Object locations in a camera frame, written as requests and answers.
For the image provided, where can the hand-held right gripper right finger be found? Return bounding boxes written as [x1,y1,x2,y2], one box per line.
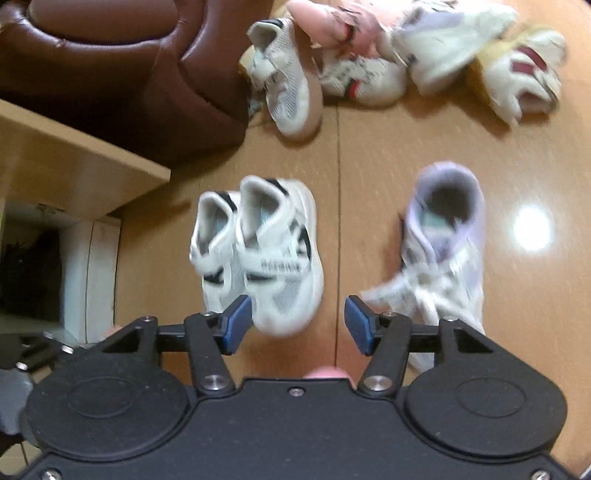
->
[344,295,499,398]

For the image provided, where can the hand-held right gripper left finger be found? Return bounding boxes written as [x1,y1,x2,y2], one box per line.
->
[99,295,254,398]

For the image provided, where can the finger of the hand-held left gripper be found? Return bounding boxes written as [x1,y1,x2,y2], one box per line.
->
[0,330,77,370]

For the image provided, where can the white sneaker black stripes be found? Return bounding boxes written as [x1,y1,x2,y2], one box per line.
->
[233,175,324,337]
[189,190,250,315]

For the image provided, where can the lavender laced sneaker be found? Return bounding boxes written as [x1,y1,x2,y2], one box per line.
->
[358,161,488,374]

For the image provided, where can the white mesh velcro sneaker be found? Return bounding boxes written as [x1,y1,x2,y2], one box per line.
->
[245,18,324,139]
[238,44,271,127]

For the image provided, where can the cream sneaker maroon stripes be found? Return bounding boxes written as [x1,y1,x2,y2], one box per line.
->
[466,28,568,125]

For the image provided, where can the lavender sneaker black print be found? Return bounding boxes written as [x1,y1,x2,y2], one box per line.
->
[392,0,520,95]

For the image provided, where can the pink shoe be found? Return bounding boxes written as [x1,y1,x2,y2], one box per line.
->
[281,0,352,49]
[342,0,402,58]

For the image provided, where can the white sneaker red stripe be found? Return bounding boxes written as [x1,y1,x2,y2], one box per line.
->
[318,51,409,107]

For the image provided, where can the brown leather sofa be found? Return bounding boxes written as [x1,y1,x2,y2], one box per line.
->
[0,0,278,169]

